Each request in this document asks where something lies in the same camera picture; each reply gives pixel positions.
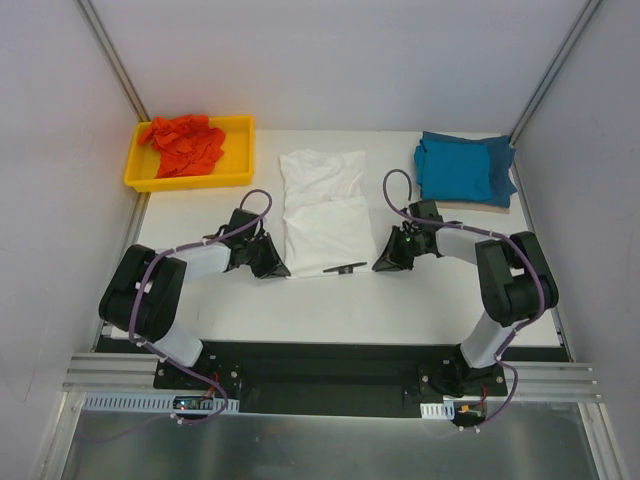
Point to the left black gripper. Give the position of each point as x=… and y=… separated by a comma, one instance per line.
x=261, y=254

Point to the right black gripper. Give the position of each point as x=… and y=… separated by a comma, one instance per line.
x=400, y=248

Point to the right grey cable duct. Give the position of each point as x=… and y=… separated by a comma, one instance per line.
x=438, y=411

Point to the right aluminium frame post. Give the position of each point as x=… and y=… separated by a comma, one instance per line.
x=577, y=29

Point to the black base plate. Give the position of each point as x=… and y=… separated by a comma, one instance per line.
x=386, y=381

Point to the left aluminium frame post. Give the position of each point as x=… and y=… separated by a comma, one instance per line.
x=108, y=49

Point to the orange t shirt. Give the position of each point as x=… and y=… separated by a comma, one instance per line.
x=188, y=145

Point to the left grey cable duct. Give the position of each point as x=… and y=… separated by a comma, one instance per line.
x=157, y=403

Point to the white t shirt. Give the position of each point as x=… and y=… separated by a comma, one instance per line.
x=326, y=215

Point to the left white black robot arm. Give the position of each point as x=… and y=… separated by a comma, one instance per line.
x=143, y=295

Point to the aluminium frame post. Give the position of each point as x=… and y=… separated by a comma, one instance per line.
x=108, y=49
x=577, y=29

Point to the front aluminium rail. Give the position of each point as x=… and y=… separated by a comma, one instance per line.
x=139, y=373

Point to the folded blue t shirt stack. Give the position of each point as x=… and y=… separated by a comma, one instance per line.
x=461, y=170

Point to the yellow plastic bin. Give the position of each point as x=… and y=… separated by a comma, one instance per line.
x=235, y=168

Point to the grey cable duct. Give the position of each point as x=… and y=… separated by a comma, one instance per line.
x=157, y=403
x=438, y=411

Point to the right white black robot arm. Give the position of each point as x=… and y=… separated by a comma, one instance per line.
x=516, y=285

